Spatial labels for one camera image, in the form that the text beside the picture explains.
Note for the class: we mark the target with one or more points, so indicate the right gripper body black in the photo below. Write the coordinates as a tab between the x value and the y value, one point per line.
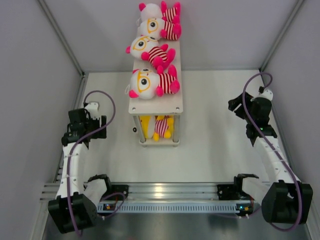
241	111

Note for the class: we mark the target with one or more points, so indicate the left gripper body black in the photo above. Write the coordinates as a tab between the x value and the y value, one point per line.
94	124

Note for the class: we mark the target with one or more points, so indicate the yellow plush striped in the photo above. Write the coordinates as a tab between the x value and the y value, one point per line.
164	127

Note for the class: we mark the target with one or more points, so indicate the white plush pink striped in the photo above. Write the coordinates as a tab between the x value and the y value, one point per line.
160	29
162	11

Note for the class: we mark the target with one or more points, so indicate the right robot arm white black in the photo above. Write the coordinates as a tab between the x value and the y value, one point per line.
285	199

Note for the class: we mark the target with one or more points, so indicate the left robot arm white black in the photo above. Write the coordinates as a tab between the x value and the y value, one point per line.
75	205

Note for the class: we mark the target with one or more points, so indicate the white two-tier shelf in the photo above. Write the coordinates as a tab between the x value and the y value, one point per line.
167	105

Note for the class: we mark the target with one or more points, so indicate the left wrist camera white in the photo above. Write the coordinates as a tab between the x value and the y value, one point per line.
93	109

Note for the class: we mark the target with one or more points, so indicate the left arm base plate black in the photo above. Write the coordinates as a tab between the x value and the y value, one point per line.
120	191

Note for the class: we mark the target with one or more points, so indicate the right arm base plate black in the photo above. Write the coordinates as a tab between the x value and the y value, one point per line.
231	192

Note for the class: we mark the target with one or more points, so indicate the white slotted cable duct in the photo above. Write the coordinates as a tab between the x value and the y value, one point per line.
169	207

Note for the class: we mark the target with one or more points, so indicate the aluminium front rail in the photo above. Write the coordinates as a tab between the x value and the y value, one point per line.
155	192

